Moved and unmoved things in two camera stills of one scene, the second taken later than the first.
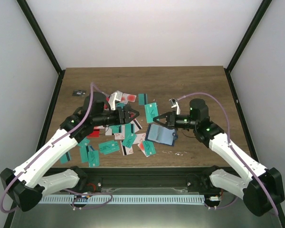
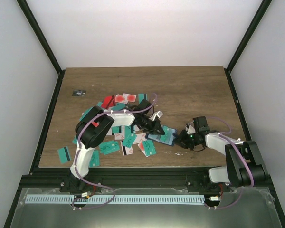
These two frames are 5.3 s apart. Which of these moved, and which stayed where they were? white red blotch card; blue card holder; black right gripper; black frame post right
Moved: black right gripper
Stayed: blue card holder; black frame post right; white red blotch card
